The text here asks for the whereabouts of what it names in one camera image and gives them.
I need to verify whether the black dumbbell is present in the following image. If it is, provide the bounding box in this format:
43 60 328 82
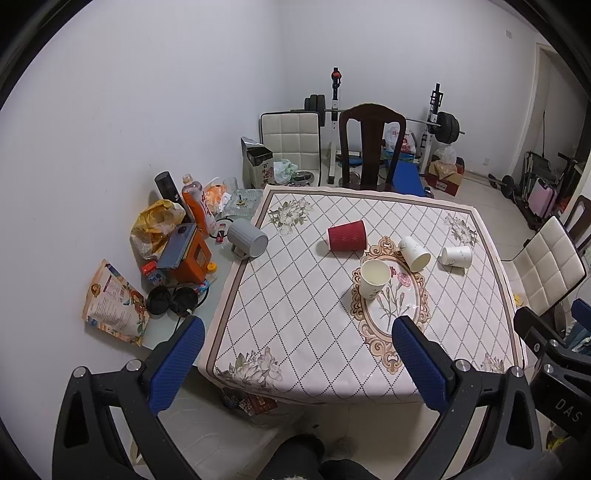
488 174 516 199

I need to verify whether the white barbell rack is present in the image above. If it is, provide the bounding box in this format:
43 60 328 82
324 67 445 188

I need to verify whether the red cardboard box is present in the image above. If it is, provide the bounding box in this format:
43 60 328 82
424 157 466 196

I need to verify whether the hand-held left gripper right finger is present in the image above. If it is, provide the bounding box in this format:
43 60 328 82
392 316 544 480

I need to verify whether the beige tea box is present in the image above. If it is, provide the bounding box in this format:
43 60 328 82
240 137 276 191

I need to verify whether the blue bench pad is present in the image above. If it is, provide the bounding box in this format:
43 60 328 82
392 162 426 197

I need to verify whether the black barbell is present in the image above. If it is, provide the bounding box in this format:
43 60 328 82
291 94 465 142

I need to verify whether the black cylinder bottle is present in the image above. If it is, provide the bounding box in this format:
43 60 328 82
154 171 180 208

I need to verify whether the person's leg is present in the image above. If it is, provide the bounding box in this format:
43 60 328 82
265 434 386 480

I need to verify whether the plain white paper cup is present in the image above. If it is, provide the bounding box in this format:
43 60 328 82
359 259 392 301

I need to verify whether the orange drink bottle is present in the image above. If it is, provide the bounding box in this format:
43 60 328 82
181 174 218 237

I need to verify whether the orange box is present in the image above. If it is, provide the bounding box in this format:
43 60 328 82
167 229 213 284

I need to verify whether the green white plastic bag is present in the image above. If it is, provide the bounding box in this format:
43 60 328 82
273 159 299 186

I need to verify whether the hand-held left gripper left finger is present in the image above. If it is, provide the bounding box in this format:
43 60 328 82
53 316 206 480

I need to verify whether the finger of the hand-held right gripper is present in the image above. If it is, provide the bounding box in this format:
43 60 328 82
513 306 570 352
571 298 591 334

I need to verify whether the colourful snack bag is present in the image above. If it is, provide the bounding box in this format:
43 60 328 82
82 258 151 347

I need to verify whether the black folded cart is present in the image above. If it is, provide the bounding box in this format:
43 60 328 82
521 150 555 204

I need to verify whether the dark wooden chair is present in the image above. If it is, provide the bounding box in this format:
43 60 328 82
338 103 408 192

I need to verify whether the orange snack packet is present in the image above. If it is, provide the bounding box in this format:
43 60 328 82
203 181 232 214

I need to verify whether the black round lid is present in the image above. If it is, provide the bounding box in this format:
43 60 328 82
169 286 202 318
146 285 175 317

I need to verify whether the white marbled paper cup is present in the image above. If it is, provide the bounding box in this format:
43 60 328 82
399 236 432 273
438 245 474 270

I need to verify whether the clear plastic bag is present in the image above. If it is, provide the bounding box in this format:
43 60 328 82
433 143 459 168

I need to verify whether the floral printed tablecloth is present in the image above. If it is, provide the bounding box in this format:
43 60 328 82
197 185 528 405

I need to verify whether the red ribbed paper cup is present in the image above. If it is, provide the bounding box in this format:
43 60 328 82
327 220 369 253

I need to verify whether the grey flat device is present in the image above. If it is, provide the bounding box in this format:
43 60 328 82
156 223 199 270

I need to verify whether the white padded chair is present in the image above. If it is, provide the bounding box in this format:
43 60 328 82
259 112 322 186
501 215 588 319

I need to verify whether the glass ashtray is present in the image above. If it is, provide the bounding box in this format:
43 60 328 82
221 188 264 220

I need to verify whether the yellow plastic bag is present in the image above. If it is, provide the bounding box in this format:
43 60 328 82
130 199 187 260

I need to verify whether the colourful packet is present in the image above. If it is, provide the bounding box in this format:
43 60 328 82
222 388 279 417

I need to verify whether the pink suitcase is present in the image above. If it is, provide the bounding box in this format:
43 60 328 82
527 180 558 219

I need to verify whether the grey ribbed mug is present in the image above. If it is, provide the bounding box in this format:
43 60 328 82
227 218 269 262

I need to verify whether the white printed plastic bag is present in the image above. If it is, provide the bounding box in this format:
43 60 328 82
383 121 420 158

